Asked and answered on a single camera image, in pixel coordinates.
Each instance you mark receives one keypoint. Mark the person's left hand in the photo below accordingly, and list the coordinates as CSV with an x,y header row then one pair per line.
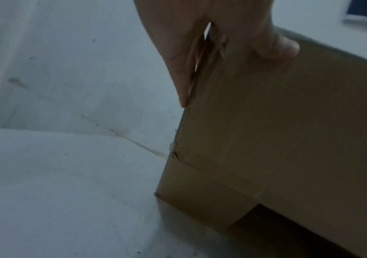
x,y
228,15

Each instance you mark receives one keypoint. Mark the brown cardboard box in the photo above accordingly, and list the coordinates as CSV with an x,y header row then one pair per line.
x,y
282,126

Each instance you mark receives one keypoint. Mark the dark window with white frame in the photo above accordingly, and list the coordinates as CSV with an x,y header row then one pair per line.
x,y
366,11

